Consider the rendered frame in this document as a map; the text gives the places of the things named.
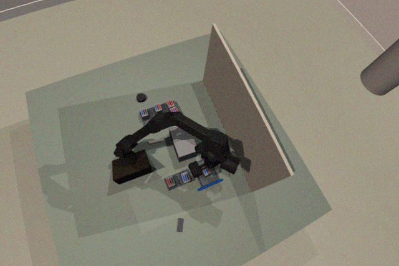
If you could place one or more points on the brown flat panel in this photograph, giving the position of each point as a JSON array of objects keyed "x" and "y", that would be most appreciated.
[{"x": 262, "y": 160}]

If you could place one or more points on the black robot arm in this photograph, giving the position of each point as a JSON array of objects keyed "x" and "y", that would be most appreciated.
[{"x": 214, "y": 143}]

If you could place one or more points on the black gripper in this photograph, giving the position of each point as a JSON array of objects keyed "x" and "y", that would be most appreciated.
[{"x": 196, "y": 169}]

